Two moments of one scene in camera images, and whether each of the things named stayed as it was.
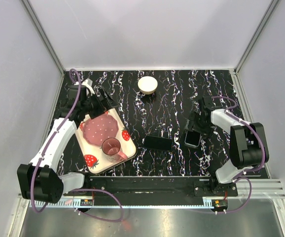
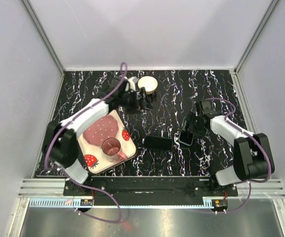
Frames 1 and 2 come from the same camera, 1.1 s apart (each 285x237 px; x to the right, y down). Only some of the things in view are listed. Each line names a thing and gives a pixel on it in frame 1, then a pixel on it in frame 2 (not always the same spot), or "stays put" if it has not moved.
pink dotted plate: (96, 130) stays put
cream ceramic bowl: (147, 85) stays put
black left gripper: (101, 109) → (135, 106)
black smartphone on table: (158, 143) stays put
